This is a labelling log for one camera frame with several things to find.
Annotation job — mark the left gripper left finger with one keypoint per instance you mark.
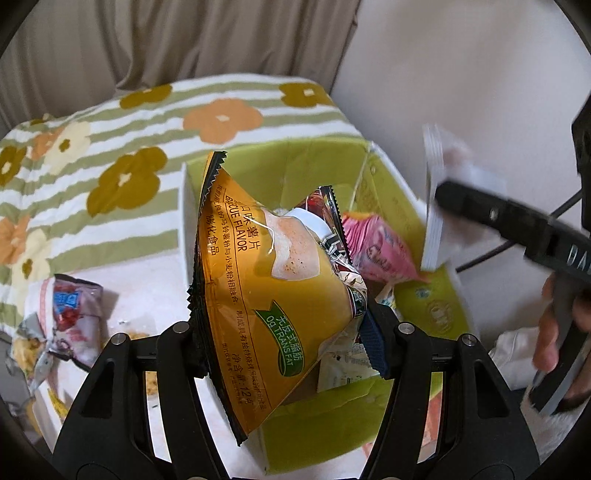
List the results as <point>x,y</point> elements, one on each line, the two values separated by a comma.
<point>106,434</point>

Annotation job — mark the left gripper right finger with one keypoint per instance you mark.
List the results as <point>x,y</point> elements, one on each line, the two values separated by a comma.
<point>482,432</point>

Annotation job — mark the white translucent snack packet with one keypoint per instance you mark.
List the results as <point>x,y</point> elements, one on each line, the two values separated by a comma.
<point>456,185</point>

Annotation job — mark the pink snack packet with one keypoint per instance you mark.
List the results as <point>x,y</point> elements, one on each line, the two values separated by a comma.
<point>378,252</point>

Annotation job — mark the orange chip bag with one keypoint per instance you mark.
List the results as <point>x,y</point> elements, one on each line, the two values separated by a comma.
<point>269,297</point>

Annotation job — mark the dark red snack bag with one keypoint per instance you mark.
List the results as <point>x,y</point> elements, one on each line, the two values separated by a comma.
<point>323,204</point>

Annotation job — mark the right hand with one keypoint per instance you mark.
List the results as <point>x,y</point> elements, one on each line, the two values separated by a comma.
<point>546,353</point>

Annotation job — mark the round cracker packet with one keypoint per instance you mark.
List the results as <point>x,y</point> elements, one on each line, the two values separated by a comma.
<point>150,376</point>

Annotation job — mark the yellow chocolate snack packet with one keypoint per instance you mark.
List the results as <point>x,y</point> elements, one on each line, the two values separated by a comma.
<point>29,352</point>

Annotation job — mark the red white snack packet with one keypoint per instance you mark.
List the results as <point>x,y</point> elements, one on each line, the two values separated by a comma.
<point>74,331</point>

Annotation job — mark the white pink tablecloth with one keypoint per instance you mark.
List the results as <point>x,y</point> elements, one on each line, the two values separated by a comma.
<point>147,296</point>

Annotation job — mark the green cardboard box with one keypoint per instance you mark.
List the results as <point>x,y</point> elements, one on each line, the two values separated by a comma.
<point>314,427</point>

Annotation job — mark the floral striped blanket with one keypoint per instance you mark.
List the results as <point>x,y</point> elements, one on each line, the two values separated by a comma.
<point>101,185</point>

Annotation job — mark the beige curtain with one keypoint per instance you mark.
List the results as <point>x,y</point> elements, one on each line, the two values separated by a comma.
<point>64,56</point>

